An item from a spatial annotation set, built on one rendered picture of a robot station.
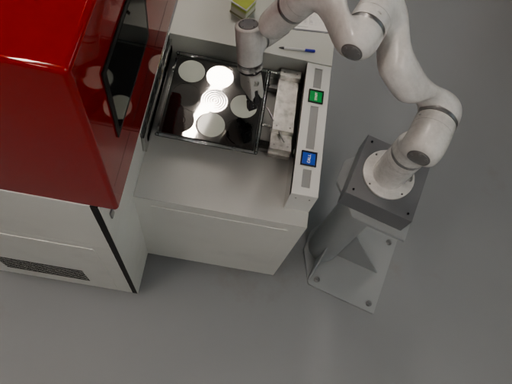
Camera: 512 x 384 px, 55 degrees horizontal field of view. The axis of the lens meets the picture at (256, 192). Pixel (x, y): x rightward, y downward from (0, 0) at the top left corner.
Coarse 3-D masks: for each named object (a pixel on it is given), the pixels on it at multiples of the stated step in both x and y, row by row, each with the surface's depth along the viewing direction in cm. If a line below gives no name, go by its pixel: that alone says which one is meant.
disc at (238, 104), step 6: (240, 96) 184; (234, 102) 183; (240, 102) 183; (246, 102) 184; (234, 108) 182; (240, 108) 182; (246, 108) 183; (240, 114) 181; (246, 114) 182; (252, 114) 182
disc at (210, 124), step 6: (204, 114) 179; (210, 114) 180; (216, 114) 180; (198, 120) 178; (204, 120) 178; (210, 120) 179; (216, 120) 179; (222, 120) 179; (198, 126) 177; (204, 126) 177; (210, 126) 178; (216, 126) 178; (222, 126) 178; (204, 132) 177; (210, 132) 177; (216, 132) 177
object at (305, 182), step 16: (320, 80) 185; (304, 96) 181; (304, 112) 178; (320, 112) 179; (304, 128) 176; (320, 128) 176; (304, 144) 173; (320, 144) 174; (320, 160) 171; (304, 176) 169; (304, 192) 166; (288, 208) 178; (304, 208) 176
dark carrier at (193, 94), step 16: (176, 64) 186; (208, 64) 188; (224, 64) 189; (176, 80) 183; (208, 80) 185; (224, 80) 186; (176, 96) 181; (192, 96) 182; (208, 96) 183; (224, 96) 184; (176, 112) 178; (192, 112) 179; (208, 112) 180; (224, 112) 181; (256, 112) 183; (160, 128) 175; (176, 128) 176; (192, 128) 176; (240, 128) 179; (256, 128) 180; (224, 144) 176; (240, 144) 176
